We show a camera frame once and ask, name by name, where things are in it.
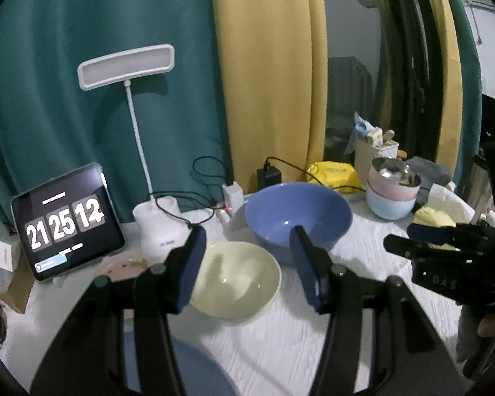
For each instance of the plain pink bowl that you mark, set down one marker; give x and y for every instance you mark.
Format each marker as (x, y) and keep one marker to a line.
(385, 192)

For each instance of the yellow tissue pack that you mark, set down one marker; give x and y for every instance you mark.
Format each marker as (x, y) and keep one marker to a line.
(437, 214)

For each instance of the air conditioner pipe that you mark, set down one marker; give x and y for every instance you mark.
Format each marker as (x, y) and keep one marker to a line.
(476, 24)

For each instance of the cardboard box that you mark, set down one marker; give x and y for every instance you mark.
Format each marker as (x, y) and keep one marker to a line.
(18, 293)

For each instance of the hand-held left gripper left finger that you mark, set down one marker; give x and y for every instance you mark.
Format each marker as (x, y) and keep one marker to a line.
(192, 268)

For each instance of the yellow curtain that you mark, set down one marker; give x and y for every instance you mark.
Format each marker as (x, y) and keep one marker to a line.
(268, 70)
(441, 70)

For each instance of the teal curtain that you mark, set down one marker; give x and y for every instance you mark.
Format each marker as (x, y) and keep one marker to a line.
(470, 90)
(86, 16)

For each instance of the white woven basket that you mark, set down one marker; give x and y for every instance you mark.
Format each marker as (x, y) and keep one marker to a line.
(367, 154)

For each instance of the white desk lamp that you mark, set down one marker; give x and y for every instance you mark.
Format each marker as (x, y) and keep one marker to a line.
(126, 66)

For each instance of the black charger block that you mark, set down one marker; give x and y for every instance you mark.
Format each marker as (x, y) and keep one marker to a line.
(269, 178)

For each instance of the small white box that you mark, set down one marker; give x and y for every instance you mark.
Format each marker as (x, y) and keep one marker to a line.
(7, 255)

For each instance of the pink dotted bowl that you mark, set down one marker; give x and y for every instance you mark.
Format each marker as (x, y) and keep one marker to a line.
(123, 271)

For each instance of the person's right hand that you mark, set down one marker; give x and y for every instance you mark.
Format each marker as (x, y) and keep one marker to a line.
(493, 324)

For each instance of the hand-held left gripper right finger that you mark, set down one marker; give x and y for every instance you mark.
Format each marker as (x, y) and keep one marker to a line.
(307, 268)

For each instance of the large blue plate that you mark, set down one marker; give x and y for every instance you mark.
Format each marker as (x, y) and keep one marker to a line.
(202, 373)

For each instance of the tablet showing clock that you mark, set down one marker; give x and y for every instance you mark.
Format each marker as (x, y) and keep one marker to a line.
(66, 222)

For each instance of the white charger plug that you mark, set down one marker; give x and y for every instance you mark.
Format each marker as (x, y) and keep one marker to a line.
(233, 194)

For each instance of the cream bowl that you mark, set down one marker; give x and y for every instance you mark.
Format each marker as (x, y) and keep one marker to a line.
(235, 280)

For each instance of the big blue bowl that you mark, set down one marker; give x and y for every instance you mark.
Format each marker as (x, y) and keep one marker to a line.
(280, 214)

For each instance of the grey cloth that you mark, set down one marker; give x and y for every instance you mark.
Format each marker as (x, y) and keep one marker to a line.
(433, 171)

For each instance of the steel bowl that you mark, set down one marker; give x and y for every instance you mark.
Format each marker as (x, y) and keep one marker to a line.
(394, 171)

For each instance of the yellow wipes packet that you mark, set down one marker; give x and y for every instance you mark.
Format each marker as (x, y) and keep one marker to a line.
(334, 175)

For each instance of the wooden spoon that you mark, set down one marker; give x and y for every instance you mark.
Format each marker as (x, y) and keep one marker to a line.
(389, 136)

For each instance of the steel thermos bottle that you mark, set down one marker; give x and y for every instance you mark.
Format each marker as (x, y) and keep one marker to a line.
(476, 189)

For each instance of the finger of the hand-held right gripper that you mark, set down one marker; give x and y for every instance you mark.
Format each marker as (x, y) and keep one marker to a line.
(404, 245)
(433, 234)

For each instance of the white power strip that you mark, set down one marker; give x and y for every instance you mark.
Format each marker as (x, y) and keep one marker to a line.
(231, 216)

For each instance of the dark glass sliding door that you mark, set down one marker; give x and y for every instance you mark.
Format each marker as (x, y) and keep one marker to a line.
(354, 29)

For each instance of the white textured tablecloth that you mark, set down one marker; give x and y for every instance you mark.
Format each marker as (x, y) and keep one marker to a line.
(367, 251)

